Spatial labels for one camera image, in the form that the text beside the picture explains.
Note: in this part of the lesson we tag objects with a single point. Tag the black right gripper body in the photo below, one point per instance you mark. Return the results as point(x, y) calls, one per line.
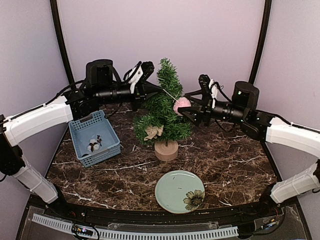
point(235, 114)

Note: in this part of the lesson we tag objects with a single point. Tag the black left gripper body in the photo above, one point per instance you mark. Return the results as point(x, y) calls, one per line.
point(108, 95)

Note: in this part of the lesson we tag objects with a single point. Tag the pink ornament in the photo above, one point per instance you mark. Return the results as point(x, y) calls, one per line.
point(181, 103)

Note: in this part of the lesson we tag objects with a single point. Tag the small green christmas tree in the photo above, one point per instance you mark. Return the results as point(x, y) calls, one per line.
point(160, 112)

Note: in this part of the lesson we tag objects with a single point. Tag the tan wooden ornaments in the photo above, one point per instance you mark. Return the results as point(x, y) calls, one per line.
point(153, 132)

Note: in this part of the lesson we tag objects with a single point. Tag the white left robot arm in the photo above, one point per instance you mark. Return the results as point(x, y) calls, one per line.
point(101, 86)

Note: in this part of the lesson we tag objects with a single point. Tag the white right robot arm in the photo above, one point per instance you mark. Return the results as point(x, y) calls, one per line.
point(272, 128)

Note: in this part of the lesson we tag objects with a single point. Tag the blue plastic basket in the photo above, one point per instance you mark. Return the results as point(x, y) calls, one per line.
point(83, 130)

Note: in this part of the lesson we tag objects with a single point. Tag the white cotton flower ornament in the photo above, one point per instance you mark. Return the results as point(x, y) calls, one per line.
point(94, 144)

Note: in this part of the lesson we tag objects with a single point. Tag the green flower plate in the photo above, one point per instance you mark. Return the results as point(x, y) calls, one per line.
point(179, 192)

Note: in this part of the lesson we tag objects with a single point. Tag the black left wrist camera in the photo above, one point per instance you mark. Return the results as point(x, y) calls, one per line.
point(141, 72)

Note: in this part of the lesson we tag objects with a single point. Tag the black frame post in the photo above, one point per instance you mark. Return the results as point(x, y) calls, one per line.
point(60, 40)
point(261, 41)

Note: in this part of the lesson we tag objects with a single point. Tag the black right frame post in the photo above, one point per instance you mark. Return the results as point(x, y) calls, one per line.
point(261, 41)

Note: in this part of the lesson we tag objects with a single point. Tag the white cable duct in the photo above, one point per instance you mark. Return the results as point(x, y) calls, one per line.
point(121, 231)

